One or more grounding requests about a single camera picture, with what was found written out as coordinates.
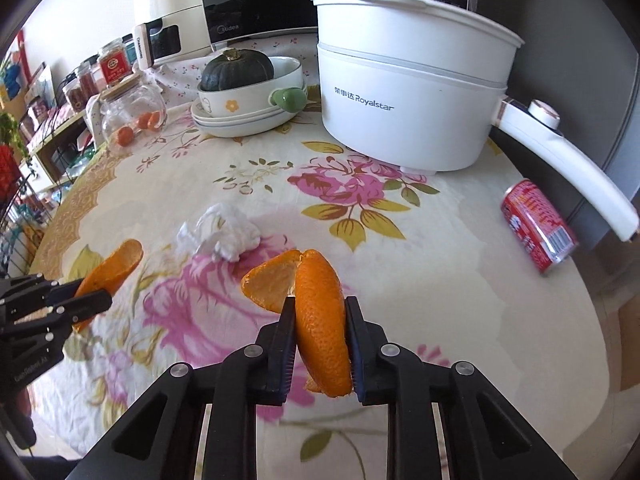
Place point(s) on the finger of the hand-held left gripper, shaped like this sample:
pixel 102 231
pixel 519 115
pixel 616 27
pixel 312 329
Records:
pixel 90 306
pixel 65 290

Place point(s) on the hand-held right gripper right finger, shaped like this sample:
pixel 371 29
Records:
pixel 356 355

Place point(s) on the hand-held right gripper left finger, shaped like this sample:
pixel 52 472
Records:
pixel 285 350

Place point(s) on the large orange peel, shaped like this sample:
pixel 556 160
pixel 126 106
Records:
pixel 320 320

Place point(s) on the narrow orange peel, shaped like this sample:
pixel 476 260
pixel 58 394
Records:
pixel 117 265

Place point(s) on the floral tablecloth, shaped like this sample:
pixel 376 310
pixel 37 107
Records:
pixel 425 270

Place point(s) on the crumpled white tissue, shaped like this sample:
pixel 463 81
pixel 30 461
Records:
pixel 225 235

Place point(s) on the wooden shelf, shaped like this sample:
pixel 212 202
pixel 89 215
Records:
pixel 55 145

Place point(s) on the green potted plant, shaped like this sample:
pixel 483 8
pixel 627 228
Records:
pixel 12 135

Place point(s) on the small tangerine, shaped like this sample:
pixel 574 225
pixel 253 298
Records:
pixel 124 136
pixel 145 120

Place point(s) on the glass jar with wooden lid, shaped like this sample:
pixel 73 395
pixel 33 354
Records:
pixel 132 110

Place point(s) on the glass jar of dried goods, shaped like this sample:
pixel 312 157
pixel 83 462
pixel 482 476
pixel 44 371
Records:
pixel 80 87

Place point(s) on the white plate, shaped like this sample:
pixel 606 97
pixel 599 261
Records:
pixel 240 119
pixel 245 131

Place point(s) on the red drink can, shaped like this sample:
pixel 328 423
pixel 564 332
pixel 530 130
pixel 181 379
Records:
pixel 540 225

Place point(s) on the red label jar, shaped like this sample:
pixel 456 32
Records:
pixel 116 65

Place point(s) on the white electric pot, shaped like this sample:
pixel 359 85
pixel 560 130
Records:
pixel 410 85

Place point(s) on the dark green pumpkin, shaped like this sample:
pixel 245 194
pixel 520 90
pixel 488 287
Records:
pixel 237 72

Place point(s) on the white air fryer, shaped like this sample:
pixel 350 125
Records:
pixel 170 5

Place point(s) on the black microwave oven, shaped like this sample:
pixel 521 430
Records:
pixel 280 0

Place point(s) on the grey refrigerator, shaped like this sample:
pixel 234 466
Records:
pixel 575 35

